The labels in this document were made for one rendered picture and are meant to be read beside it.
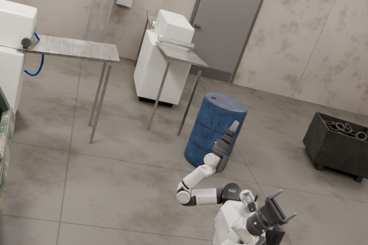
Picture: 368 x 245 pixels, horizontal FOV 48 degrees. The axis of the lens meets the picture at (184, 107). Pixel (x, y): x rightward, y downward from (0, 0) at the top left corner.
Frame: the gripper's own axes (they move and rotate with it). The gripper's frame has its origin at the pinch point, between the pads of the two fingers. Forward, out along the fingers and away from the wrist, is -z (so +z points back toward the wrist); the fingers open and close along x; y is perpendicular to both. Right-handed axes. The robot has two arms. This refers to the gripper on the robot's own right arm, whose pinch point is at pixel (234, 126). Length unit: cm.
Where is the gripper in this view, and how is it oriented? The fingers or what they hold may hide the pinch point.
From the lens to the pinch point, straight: 236.8
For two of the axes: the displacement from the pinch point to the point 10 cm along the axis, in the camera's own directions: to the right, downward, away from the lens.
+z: -5.1, 8.6, 0.1
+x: -1.6, -0.8, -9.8
